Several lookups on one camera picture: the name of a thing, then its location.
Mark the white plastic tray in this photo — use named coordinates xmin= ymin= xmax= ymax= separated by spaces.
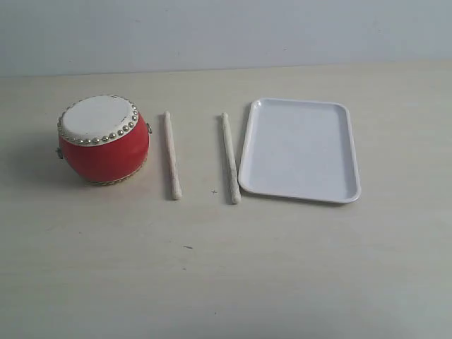
xmin=238 ymin=98 xmax=362 ymax=204

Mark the small red drum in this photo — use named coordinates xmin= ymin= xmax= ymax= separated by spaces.
xmin=56 ymin=95 xmax=152 ymax=184

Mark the white drumstick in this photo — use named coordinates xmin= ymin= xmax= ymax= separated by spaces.
xmin=221 ymin=112 xmax=241 ymax=205
xmin=164 ymin=111 xmax=182 ymax=201

